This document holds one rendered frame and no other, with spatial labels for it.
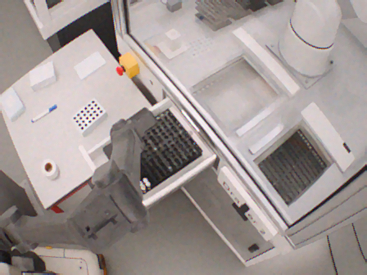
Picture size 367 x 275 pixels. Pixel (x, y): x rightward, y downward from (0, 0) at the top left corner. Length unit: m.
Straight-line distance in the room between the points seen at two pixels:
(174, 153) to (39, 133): 0.58
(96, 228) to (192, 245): 1.51
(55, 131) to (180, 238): 0.95
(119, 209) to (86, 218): 0.06
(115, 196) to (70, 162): 0.85
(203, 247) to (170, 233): 0.19
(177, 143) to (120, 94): 0.34
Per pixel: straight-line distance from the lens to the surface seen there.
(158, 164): 1.22
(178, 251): 2.06
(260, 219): 1.17
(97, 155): 1.31
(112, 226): 0.58
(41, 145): 1.49
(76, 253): 1.85
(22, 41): 2.98
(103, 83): 1.53
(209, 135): 1.16
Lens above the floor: 2.05
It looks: 67 degrees down
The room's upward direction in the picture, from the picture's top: 2 degrees clockwise
